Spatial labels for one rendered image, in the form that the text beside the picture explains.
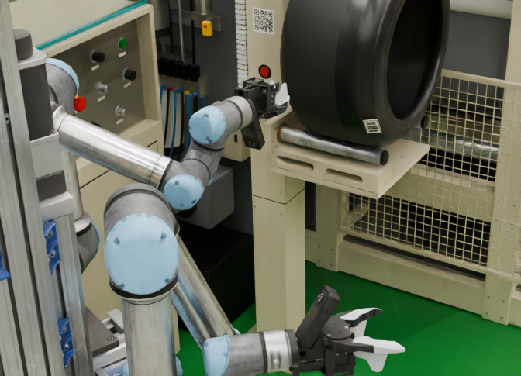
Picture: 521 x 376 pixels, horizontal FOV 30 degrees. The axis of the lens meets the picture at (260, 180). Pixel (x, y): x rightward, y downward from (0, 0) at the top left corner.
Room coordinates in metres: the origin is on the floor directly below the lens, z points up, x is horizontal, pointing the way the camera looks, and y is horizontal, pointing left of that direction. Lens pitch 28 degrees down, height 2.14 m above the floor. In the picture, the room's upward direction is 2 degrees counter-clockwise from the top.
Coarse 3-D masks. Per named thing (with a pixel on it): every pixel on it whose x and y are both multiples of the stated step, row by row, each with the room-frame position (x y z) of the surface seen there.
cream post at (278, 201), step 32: (256, 0) 2.75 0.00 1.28; (288, 0) 2.74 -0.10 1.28; (256, 32) 2.75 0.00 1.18; (256, 64) 2.76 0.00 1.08; (256, 160) 2.76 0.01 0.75; (256, 192) 2.76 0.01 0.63; (288, 192) 2.72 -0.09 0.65; (256, 224) 2.77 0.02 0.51; (288, 224) 2.72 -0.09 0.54; (256, 256) 2.77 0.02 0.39; (288, 256) 2.72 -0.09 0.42; (256, 288) 2.77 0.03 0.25; (288, 288) 2.72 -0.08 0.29; (288, 320) 2.71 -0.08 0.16
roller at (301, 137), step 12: (288, 132) 2.61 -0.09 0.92; (300, 132) 2.60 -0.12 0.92; (300, 144) 2.59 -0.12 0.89; (312, 144) 2.56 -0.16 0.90; (324, 144) 2.54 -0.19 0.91; (336, 144) 2.52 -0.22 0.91; (348, 144) 2.51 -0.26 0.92; (360, 144) 2.50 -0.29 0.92; (348, 156) 2.50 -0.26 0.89; (360, 156) 2.48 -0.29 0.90; (372, 156) 2.46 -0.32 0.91; (384, 156) 2.45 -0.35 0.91
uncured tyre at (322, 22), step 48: (336, 0) 2.45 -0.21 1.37; (384, 0) 2.43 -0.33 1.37; (432, 0) 2.83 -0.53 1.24; (288, 48) 2.47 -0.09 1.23; (336, 48) 2.39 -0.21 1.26; (384, 48) 2.39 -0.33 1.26; (432, 48) 2.80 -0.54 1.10; (336, 96) 2.38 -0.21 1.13; (384, 96) 2.39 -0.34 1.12; (432, 96) 2.69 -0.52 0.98; (384, 144) 2.49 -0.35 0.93
